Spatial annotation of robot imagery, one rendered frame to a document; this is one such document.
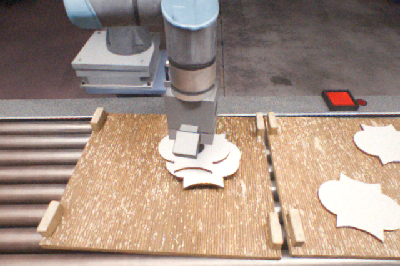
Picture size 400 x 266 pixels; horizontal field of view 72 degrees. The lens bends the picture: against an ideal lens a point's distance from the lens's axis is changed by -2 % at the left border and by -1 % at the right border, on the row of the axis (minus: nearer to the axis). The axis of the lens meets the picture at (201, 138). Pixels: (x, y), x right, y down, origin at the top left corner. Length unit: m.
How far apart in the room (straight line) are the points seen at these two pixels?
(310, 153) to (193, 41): 0.38
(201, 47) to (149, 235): 0.32
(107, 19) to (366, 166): 0.58
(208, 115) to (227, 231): 0.21
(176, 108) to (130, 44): 0.49
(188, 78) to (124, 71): 0.50
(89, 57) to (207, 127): 0.57
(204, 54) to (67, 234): 0.38
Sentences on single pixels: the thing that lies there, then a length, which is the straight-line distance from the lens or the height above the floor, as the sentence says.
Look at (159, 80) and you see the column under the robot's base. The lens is 0.96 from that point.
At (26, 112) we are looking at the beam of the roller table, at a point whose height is 0.91.
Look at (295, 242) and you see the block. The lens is 0.50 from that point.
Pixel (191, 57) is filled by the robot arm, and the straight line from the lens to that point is 0.41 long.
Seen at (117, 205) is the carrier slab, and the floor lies 0.94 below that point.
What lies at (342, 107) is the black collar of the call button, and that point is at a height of 0.93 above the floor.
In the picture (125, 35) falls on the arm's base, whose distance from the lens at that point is 0.93.
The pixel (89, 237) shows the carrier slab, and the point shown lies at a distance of 0.54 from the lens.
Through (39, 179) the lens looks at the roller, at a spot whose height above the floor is 0.91.
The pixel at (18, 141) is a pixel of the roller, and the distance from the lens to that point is 0.80.
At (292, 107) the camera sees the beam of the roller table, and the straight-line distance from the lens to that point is 0.80.
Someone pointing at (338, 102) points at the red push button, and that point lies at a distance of 0.85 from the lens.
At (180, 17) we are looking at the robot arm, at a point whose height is 1.25.
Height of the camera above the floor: 1.39
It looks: 45 degrees down
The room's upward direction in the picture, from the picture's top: straight up
